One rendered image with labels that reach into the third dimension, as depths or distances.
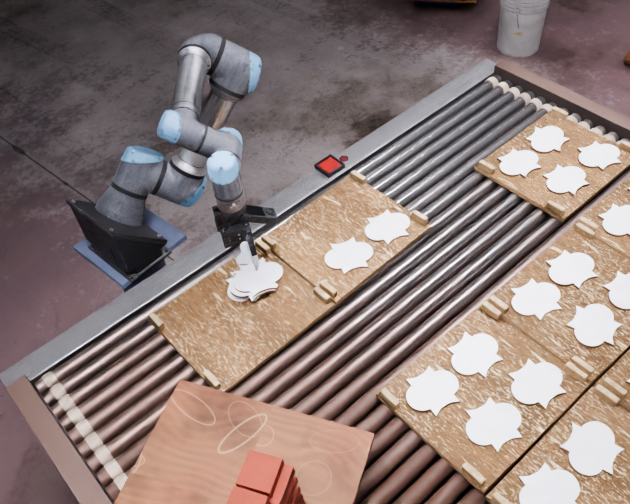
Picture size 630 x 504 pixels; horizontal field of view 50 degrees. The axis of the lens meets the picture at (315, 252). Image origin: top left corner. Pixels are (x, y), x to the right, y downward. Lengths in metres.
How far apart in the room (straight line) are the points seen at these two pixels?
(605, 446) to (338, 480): 0.63
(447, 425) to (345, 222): 0.74
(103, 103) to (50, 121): 0.34
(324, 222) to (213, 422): 0.78
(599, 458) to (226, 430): 0.86
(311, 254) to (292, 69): 2.58
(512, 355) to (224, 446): 0.77
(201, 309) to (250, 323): 0.16
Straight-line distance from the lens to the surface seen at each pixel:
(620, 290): 2.06
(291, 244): 2.10
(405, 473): 1.71
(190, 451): 1.65
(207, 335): 1.93
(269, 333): 1.90
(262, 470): 1.30
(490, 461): 1.72
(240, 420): 1.66
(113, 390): 1.94
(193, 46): 2.01
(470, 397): 1.79
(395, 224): 2.12
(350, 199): 2.22
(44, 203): 4.00
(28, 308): 3.51
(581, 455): 1.76
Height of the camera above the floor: 2.49
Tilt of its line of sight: 49 degrees down
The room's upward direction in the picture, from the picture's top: 7 degrees counter-clockwise
